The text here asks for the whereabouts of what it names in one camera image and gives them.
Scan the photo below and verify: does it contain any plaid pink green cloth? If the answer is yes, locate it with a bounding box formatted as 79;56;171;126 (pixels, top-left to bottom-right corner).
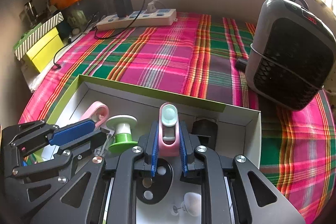
20;12;335;223

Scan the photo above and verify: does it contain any green white cardboard tray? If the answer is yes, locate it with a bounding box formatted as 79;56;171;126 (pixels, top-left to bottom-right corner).
48;75;261;223

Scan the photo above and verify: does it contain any black charger adapter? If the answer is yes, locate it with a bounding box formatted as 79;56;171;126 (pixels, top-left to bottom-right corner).
113;0;133;18

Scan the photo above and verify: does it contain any striped white box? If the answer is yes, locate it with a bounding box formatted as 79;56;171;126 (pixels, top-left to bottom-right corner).
13;12;64;61

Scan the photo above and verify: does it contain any green white spool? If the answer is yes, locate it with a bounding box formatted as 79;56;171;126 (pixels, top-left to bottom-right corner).
106;115;137;154

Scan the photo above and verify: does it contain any pink clip with green button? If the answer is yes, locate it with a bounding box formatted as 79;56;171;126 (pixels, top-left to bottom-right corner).
158;102;180;157

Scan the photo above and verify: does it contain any grey portable heater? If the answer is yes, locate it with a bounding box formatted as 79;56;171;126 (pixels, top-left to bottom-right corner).
245;0;335;111

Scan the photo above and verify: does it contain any black charger cable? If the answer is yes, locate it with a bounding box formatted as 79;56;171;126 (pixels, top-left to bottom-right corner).
53;0;146;70

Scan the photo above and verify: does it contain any black rectangular device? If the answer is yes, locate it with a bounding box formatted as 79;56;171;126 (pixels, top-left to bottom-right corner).
191;119;218;150

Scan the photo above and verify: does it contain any beige power strip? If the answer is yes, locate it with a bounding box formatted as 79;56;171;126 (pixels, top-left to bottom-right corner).
96;9;177;31

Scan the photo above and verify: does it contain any white mushroom toy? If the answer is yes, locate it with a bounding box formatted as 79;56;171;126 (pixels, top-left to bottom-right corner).
171;192;202;217

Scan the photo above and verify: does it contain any black oval disc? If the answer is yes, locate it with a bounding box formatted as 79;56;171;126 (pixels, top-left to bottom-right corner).
136;158;173;205

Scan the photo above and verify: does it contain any yellow box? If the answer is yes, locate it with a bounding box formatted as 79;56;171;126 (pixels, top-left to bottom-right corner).
23;27;64;73

